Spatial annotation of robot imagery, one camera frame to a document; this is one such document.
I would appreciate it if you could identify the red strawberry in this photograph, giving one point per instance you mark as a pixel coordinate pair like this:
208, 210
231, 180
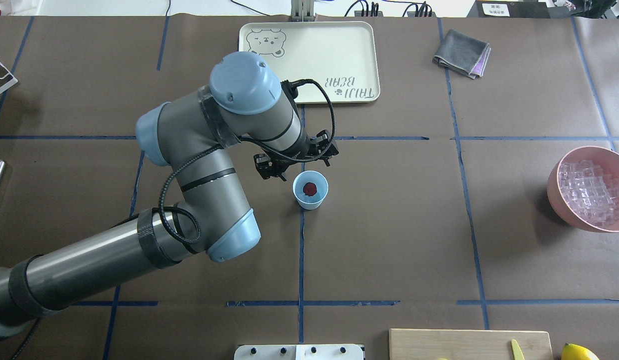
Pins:
310, 189

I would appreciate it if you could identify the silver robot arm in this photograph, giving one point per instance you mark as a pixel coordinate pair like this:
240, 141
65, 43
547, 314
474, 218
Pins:
202, 207

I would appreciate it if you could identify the light blue plastic cup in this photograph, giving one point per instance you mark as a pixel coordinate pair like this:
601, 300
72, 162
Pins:
310, 203

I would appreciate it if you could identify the pink bowl of ice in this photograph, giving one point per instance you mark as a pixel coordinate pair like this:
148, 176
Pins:
583, 189

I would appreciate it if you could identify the cream bear serving tray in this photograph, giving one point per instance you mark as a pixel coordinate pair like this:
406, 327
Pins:
340, 56

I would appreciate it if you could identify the bamboo cutting board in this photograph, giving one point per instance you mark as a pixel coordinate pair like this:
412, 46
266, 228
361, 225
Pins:
463, 344

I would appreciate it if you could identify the grey folded cloth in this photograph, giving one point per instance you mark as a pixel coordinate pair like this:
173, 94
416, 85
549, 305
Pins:
463, 54

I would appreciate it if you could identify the black box device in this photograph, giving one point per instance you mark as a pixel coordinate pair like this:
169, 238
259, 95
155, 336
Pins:
508, 9

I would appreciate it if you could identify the yellow plastic knife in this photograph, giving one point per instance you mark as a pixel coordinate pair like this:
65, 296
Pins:
516, 350

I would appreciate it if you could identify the yellow lemon lower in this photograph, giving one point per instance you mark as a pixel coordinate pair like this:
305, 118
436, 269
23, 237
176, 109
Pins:
572, 351

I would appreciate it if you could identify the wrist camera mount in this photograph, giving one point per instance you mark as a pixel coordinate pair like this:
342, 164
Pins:
273, 163

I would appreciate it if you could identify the aluminium frame post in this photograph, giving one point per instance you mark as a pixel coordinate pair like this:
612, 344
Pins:
302, 11

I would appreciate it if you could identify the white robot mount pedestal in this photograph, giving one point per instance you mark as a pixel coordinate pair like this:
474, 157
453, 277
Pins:
329, 351

